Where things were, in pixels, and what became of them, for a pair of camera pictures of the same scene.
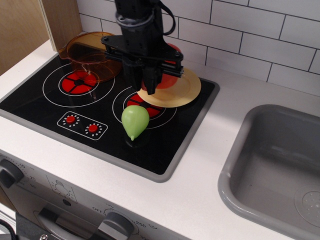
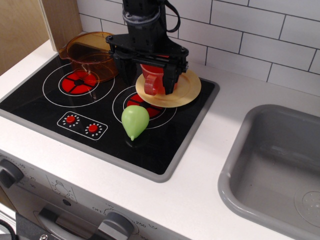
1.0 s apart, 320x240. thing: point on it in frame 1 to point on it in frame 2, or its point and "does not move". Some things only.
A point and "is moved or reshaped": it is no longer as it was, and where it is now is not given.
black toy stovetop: [56, 98] does not move
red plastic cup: [168, 81] is moved or reshaped
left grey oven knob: [10, 173] does not move
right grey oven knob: [116, 226] does not move
